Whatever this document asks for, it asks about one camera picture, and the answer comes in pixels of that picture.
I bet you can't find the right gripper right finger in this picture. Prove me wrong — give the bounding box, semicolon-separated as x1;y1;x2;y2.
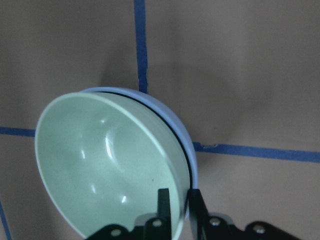
188;188;298;240

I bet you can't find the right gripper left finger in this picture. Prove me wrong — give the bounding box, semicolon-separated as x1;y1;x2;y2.
88;188;172;240

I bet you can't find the green bowl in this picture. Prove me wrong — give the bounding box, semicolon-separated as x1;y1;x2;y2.
35;92;191;240

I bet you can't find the blue bowl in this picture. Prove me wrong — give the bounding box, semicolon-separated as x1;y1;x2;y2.
79;86;199;218

